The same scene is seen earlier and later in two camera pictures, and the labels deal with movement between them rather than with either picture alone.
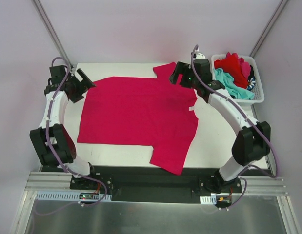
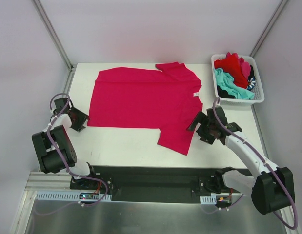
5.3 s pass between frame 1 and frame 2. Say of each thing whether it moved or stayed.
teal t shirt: stayed
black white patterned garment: stayed
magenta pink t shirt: moved
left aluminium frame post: stayed
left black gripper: moved
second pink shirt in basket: stayed
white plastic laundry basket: stayed
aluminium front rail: stayed
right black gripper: moved
